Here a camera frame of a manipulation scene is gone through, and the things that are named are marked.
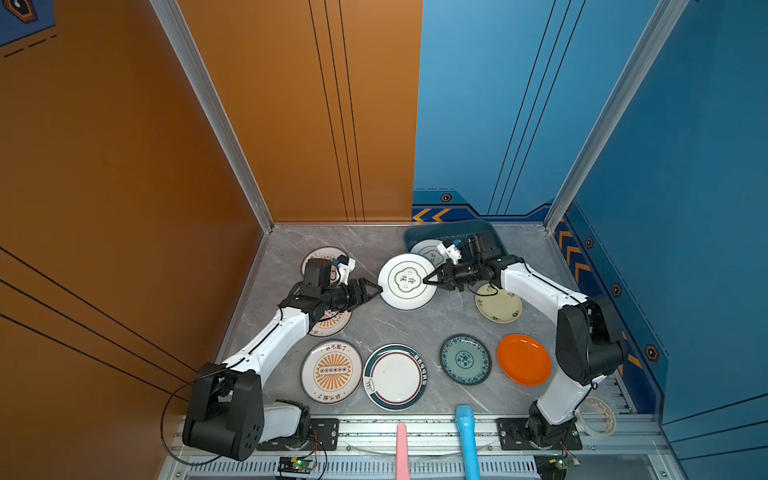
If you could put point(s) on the blue handle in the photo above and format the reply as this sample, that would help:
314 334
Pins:
465 421

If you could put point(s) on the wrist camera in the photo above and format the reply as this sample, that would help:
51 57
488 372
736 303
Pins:
345 266
450 250

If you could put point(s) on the cream yellow plate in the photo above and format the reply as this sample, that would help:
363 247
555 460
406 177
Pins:
498 305

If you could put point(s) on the left circuit board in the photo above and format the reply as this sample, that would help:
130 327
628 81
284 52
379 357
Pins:
296 467

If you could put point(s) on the large orange sunburst plate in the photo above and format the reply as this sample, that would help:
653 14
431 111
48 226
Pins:
331 372

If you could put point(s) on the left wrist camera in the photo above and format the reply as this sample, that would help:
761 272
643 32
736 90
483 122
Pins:
345 266

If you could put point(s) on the circuit board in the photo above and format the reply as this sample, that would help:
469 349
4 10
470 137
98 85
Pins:
555 468
296 467

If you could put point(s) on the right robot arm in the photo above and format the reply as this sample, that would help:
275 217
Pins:
588 348

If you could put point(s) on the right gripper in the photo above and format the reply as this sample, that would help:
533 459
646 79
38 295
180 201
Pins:
446 271

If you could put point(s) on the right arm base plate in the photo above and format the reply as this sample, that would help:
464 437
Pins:
537 434

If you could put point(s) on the pink handle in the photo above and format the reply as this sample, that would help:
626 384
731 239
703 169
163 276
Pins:
402 471

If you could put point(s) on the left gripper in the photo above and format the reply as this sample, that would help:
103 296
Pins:
352 293

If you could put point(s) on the right circuit board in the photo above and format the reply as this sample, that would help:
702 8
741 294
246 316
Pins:
555 468

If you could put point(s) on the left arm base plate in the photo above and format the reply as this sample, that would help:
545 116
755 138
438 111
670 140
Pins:
323 430

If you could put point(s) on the teal plastic bin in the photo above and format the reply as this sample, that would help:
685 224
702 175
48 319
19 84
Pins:
458 230

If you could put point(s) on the white plate green red rim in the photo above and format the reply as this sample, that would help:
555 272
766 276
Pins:
395 377

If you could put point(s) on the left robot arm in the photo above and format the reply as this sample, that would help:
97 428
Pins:
227 415

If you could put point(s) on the white flower plate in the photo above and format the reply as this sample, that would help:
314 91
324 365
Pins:
402 281
428 248

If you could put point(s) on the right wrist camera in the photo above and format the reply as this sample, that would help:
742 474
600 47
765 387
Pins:
450 250

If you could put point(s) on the teal patterned plate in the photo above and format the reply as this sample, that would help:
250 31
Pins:
465 360

